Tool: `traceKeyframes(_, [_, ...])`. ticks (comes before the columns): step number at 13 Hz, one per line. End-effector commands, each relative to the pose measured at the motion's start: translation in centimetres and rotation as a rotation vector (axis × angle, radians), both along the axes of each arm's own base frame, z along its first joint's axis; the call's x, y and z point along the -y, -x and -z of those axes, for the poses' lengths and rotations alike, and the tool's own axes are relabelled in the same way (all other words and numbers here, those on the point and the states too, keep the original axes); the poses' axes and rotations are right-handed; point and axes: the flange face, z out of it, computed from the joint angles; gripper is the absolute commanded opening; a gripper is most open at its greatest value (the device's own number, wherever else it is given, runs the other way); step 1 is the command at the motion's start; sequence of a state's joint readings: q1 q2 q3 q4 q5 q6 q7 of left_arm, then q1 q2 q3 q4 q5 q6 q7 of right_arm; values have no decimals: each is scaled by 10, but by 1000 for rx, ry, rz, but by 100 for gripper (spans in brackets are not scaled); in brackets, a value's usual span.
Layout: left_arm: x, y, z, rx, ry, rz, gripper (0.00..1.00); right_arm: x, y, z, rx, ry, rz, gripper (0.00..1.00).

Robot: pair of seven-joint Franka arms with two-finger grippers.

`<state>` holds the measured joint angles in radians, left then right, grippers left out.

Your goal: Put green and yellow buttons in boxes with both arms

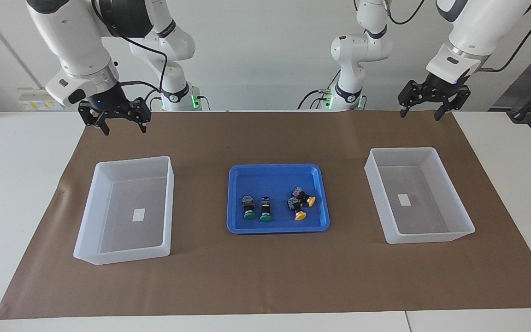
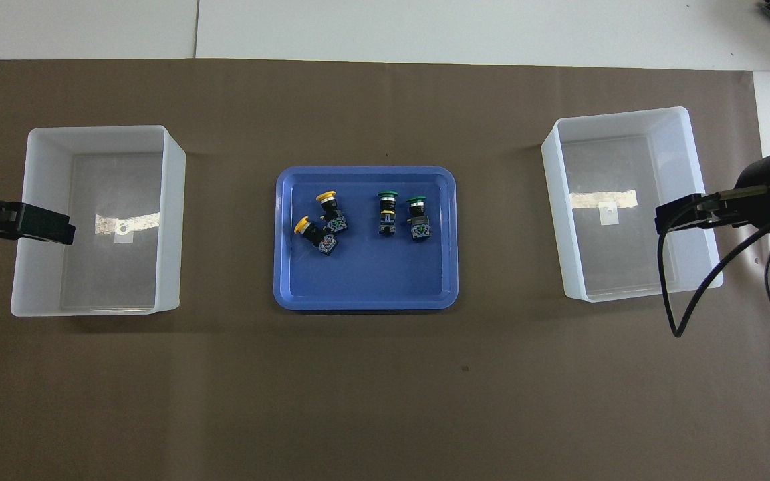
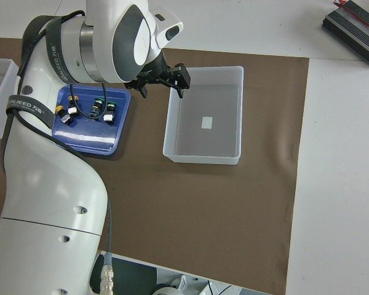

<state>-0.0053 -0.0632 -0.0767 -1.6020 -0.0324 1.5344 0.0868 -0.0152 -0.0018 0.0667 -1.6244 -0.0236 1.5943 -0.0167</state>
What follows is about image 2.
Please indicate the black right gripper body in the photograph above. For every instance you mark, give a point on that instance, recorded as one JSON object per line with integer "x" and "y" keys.
{"x": 762, "y": 190}

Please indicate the green push button switch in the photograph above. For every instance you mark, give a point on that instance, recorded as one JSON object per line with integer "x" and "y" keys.
{"x": 418, "y": 224}
{"x": 387, "y": 214}

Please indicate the yellow push button switch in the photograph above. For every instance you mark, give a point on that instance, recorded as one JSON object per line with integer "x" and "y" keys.
{"x": 315, "y": 235}
{"x": 331, "y": 214}

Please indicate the white paper sticker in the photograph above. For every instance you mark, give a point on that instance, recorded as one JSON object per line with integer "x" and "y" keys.
{"x": 608, "y": 214}
{"x": 123, "y": 232}

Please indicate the translucent white plastic box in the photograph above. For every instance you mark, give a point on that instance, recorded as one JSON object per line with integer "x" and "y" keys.
{"x": 692, "y": 133}
{"x": 171, "y": 200}

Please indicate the blue plastic tray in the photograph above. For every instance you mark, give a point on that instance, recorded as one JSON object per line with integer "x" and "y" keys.
{"x": 365, "y": 280}

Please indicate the brown paper table mat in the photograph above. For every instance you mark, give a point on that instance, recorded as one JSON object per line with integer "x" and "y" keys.
{"x": 371, "y": 387}

